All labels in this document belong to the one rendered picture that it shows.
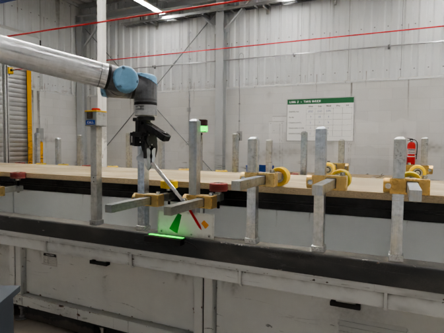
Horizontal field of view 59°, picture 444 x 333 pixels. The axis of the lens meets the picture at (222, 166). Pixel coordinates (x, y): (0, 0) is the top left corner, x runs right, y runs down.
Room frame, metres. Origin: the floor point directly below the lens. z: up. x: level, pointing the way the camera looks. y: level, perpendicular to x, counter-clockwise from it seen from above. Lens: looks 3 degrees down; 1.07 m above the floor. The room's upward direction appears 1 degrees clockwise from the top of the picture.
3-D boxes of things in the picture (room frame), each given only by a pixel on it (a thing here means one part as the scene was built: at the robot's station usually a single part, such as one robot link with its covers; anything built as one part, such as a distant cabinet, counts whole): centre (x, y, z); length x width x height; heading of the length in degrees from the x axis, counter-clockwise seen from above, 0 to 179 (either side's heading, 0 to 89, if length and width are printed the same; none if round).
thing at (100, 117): (1.78, 0.57, 1.18); 0.07 x 0.07 x 0.08; 66
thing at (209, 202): (1.56, 0.09, 0.85); 0.13 x 0.06 x 0.05; 66
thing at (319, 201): (1.36, -0.35, 0.90); 0.03 x 0.03 x 0.48; 66
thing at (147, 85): (1.57, 0.31, 1.29); 0.10 x 0.09 x 0.12; 117
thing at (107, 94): (1.51, 0.40, 1.29); 0.12 x 0.12 x 0.09; 27
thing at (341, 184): (1.35, -0.37, 0.95); 0.13 x 0.06 x 0.05; 66
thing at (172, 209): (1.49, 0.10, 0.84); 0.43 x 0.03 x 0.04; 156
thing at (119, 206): (1.61, 0.32, 0.83); 0.43 x 0.03 x 0.04; 156
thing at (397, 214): (1.26, -0.57, 0.86); 0.03 x 0.03 x 0.48; 66
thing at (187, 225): (1.56, 0.15, 0.75); 0.26 x 0.01 x 0.10; 66
